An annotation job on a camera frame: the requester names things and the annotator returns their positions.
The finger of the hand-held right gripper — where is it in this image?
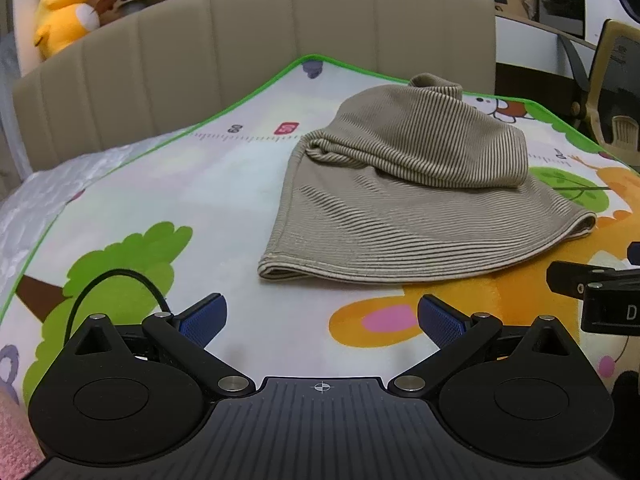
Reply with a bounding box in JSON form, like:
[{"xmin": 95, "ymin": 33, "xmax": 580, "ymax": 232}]
[{"xmin": 546, "ymin": 260, "xmax": 640, "ymax": 302}]

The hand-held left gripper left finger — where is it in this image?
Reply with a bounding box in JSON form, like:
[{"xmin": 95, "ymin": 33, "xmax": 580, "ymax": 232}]
[{"xmin": 74, "ymin": 292, "xmax": 254, "ymax": 397}]

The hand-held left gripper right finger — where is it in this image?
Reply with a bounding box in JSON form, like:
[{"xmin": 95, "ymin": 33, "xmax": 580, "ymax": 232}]
[{"xmin": 387, "ymin": 295, "xmax": 574, "ymax": 397}]

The beige striped knit garment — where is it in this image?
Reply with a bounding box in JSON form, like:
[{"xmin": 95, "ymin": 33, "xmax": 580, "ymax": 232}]
[{"xmin": 257, "ymin": 72, "xmax": 598, "ymax": 287}]

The cartoon printed play mat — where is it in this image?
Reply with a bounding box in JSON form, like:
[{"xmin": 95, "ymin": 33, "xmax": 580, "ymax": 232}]
[{"xmin": 0, "ymin": 54, "xmax": 640, "ymax": 411}]

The beige office chair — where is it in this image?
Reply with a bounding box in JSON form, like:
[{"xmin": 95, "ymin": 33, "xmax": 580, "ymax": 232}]
[{"xmin": 564, "ymin": 19, "xmax": 640, "ymax": 161}]

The white quilted bedsheet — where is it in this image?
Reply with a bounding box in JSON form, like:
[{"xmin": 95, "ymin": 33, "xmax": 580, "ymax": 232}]
[{"xmin": 0, "ymin": 127, "xmax": 196, "ymax": 311}]

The pink cloth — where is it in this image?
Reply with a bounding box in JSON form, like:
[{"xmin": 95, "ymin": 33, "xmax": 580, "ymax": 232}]
[{"xmin": 0, "ymin": 390, "xmax": 46, "ymax": 480}]

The white desk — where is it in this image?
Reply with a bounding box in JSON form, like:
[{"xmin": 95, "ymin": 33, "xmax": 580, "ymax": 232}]
[{"xmin": 495, "ymin": 12, "xmax": 601, "ymax": 81}]

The beige padded headboard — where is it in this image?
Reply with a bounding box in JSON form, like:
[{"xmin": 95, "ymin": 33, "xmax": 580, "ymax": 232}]
[{"xmin": 12, "ymin": 0, "xmax": 497, "ymax": 171}]

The black monitor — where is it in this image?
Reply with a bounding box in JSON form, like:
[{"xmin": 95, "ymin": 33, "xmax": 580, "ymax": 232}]
[{"xmin": 535, "ymin": 0, "xmax": 586, "ymax": 39}]

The translucent plastic box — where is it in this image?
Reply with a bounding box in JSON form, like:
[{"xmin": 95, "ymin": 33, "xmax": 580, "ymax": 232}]
[{"xmin": 0, "ymin": 34, "xmax": 32, "ymax": 183}]

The yellow plush toy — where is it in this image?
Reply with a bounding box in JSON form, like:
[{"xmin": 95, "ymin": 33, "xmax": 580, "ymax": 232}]
[{"xmin": 33, "ymin": 0, "xmax": 101, "ymax": 61}]

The black cable loop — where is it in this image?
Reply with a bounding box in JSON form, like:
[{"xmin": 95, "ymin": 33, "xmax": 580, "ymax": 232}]
[{"xmin": 65, "ymin": 268, "xmax": 169, "ymax": 346}]

